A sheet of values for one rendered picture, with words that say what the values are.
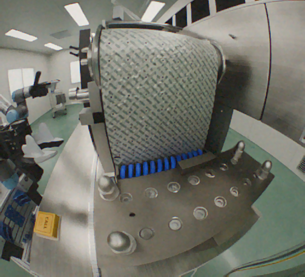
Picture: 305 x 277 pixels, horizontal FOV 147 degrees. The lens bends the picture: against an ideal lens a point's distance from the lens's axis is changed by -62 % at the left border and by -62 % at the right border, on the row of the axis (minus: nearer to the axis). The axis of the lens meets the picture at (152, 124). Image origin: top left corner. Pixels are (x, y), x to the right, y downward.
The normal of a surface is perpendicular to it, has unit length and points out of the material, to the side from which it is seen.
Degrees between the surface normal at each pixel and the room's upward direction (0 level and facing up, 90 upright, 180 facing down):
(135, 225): 0
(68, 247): 0
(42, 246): 0
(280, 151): 90
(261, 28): 90
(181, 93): 90
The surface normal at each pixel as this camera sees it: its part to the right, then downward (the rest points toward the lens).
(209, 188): 0.01, -0.91
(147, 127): 0.29, 0.40
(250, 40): -0.96, 0.11
